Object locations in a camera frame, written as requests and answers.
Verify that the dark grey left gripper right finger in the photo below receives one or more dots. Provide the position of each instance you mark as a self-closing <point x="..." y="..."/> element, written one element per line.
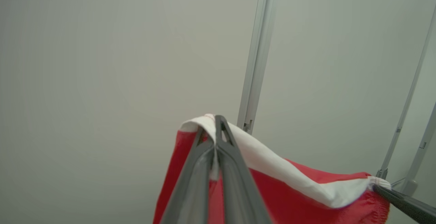
<point x="238" y="186"/>

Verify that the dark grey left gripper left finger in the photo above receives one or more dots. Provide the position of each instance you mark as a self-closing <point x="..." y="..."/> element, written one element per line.
<point x="190" y="183"/>

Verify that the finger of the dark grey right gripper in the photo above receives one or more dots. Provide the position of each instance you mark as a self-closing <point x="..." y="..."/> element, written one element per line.
<point x="405" y="203"/>

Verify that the red shorts with white stripe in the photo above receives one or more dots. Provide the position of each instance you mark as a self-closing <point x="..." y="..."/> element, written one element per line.
<point x="293" y="196"/>

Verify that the thin grey metal rod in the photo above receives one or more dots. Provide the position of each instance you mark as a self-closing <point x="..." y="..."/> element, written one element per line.
<point x="408" y="94"/>

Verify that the grey cylindrical post foot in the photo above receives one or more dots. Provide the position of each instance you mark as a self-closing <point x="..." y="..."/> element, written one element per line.
<point x="409" y="188"/>

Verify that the grey metal side post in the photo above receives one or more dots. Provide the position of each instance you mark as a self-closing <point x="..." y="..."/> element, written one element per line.
<point x="422" y="149"/>

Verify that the grey metal partition post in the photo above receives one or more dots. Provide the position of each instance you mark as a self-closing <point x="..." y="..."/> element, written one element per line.
<point x="259" y="53"/>

